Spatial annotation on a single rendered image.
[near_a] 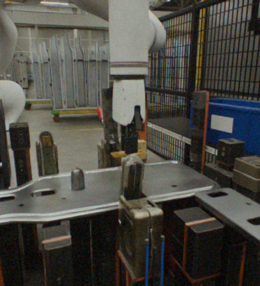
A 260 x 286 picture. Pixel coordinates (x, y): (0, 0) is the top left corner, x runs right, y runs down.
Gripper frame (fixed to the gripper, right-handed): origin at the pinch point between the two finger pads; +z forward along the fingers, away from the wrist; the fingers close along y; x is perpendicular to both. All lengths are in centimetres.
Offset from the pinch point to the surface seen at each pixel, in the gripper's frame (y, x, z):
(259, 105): -13, 51, -5
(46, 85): -953, 62, 40
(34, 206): 6.5, -22.6, 9.3
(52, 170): -13.5, -17.1, 9.0
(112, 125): -14.8, 0.3, -1.6
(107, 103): -15.8, -0.7, -7.8
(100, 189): 2.6, -8.0, 9.4
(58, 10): -1128, 144, -220
